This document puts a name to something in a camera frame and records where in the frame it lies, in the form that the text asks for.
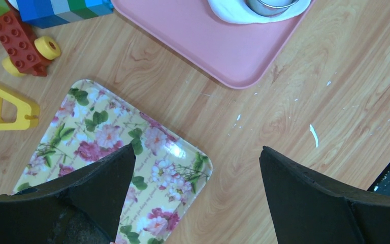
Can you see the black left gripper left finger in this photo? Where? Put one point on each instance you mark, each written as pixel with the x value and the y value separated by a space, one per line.
pixel 83 206

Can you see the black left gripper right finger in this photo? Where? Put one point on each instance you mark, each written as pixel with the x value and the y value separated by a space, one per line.
pixel 309 207

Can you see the pink rectangular tray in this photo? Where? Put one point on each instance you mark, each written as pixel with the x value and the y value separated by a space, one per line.
pixel 236 55

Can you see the white dough ball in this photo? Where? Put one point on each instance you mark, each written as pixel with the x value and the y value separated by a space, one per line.
pixel 257 12

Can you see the floral rectangular tray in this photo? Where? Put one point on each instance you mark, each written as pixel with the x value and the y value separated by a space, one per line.
pixel 92 122

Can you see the red toy brick car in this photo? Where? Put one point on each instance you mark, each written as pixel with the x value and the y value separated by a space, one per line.
pixel 27 53

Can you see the blue green white brick stack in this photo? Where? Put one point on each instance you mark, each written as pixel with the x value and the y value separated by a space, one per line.
pixel 49 13

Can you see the yellow triangular toy frame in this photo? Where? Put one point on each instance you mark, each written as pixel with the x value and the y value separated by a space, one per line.
pixel 27 110

